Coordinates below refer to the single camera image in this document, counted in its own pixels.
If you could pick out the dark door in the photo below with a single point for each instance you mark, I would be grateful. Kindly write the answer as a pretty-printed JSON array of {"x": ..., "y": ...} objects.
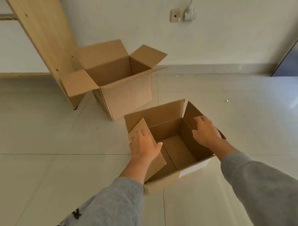
[{"x": 287, "y": 61}]

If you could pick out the person's left forearm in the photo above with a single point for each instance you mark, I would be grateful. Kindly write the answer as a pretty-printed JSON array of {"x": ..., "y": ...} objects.
[{"x": 109, "y": 198}]

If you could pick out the white power adapter plug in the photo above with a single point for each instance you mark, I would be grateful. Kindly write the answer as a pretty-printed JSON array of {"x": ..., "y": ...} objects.
[{"x": 189, "y": 14}]

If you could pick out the beige wall socket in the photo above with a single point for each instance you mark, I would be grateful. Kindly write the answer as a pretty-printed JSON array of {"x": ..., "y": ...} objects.
[{"x": 175, "y": 15}]

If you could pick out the person's left hand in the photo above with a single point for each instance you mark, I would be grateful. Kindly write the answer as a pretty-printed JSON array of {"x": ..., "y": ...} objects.
[{"x": 144, "y": 145}]

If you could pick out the person's right hand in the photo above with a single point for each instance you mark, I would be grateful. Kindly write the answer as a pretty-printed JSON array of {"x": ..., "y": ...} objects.
[{"x": 207, "y": 133}]

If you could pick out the large cardboard box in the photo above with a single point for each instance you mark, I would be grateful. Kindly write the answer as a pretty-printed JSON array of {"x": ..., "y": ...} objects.
[{"x": 116, "y": 79}]

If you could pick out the person's right forearm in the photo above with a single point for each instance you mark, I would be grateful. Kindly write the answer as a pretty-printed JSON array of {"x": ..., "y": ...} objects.
[{"x": 256, "y": 181}]

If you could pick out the small cardboard box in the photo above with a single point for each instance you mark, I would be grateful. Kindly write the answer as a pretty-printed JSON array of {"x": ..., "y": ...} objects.
[{"x": 172, "y": 149}]

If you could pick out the wooden desk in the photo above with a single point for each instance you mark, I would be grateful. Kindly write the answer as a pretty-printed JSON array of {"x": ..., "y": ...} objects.
[{"x": 46, "y": 42}]

